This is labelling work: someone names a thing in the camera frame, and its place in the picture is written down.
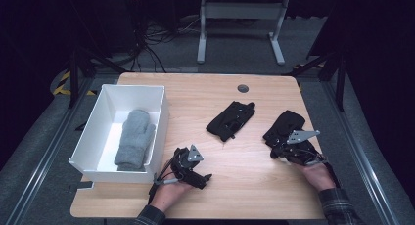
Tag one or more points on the white box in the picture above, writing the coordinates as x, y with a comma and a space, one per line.
107, 120

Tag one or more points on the person's right hand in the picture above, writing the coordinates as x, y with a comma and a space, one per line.
316, 177

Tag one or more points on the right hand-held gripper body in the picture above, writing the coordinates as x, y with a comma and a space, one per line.
303, 148

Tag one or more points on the yellow black hazard tape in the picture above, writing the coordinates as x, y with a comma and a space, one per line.
62, 84

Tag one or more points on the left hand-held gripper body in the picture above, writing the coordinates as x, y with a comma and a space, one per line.
186, 163

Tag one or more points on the black metal stand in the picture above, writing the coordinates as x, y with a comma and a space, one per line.
332, 68
78, 68

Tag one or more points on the person's left hand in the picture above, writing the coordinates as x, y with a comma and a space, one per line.
169, 192

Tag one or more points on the grey metal floor rail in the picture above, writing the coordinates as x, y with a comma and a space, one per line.
359, 153
45, 153

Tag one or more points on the white metal table frame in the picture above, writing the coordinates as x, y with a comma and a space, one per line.
241, 11

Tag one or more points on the plain grey wool mitten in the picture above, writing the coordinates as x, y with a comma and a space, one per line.
135, 137

